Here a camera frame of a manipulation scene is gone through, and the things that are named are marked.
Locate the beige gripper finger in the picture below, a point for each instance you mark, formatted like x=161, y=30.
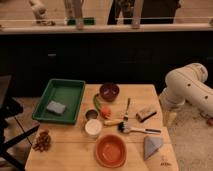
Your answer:
x=169, y=118

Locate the silver fork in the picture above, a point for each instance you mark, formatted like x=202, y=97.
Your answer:
x=125, y=118

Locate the purple bowl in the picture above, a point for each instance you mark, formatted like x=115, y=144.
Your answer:
x=109, y=91

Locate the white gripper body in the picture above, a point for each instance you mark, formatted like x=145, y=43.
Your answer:
x=170, y=102

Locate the green box on counter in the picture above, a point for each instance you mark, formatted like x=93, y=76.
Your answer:
x=84, y=21

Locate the grey sponge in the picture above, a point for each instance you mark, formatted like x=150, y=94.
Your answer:
x=56, y=107

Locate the white round cup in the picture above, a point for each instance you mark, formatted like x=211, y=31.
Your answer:
x=93, y=127

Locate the toy carrot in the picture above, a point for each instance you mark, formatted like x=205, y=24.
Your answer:
x=105, y=112

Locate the grey triangular cloth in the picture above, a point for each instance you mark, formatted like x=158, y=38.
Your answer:
x=151, y=145

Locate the yellow toy banana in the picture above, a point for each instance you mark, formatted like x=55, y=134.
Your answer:
x=112, y=122

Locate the green plastic tray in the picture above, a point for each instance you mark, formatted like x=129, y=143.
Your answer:
x=64, y=91

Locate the black dish brush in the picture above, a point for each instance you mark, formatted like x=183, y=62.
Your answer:
x=124, y=127

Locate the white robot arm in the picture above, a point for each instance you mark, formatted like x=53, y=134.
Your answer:
x=186, y=84

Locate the green toy pepper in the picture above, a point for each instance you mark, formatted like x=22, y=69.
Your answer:
x=96, y=102

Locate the small metal cup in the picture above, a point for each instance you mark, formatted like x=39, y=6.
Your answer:
x=91, y=114

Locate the wooden board eraser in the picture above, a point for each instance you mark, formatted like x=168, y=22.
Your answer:
x=145, y=114

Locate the orange bowl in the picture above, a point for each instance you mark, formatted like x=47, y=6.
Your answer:
x=110, y=151

